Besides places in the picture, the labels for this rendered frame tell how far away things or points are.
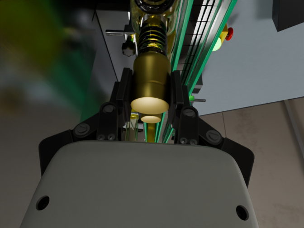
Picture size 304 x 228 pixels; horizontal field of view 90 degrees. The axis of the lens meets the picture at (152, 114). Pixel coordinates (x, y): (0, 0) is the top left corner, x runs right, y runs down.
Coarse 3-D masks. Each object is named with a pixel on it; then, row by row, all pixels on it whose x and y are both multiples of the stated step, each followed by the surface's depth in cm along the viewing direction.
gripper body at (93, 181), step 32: (64, 160) 7; (96, 160) 7; (128, 160) 7; (160, 160) 7; (192, 160) 8; (224, 160) 8; (64, 192) 6; (96, 192) 6; (128, 192) 6; (160, 192) 6; (192, 192) 7; (224, 192) 7; (32, 224) 6; (64, 224) 6; (96, 224) 6; (128, 224) 6; (160, 224) 6; (192, 224) 6; (224, 224) 6; (256, 224) 6
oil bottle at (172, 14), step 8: (176, 0) 15; (136, 8) 16; (176, 8) 16; (136, 16) 16; (168, 16) 16; (176, 16) 17; (136, 24) 17; (168, 24) 17; (136, 32) 19; (168, 32) 18
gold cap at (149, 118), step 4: (144, 116) 24; (148, 116) 23; (152, 116) 23; (156, 116) 24; (160, 116) 24; (144, 120) 25; (148, 120) 25; (152, 120) 25; (156, 120) 25; (160, 120) 25
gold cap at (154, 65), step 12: (144, 60) 13; (156, 60) 13; (168, 60) 13; (144, 72) 12; (156, 72) 12; (168, 72) 13; (132, 84) 13; (144, 84) 12; (156, 84) 12; (168, 84) 13; (132, 96) 12; (144, 96) 11; (156, 96) 11; (168, 96) 12; (132, 108) 13; (144, 108) 13; (156, 108) 13; (168, 108) 13
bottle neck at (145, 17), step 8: (144, 16) 16; (152, 16) 15; (160, 16) 15; (144, 24) 15; (152, 24) 15; (160, 24) 15; (144, 32) 15; (152, 32) 14; (160, 32) 15; (144, 40) 14; (152, 40) 14; (160, 40) 14; (144, 48) 14; (152, 48) 14; (160, 48) 14
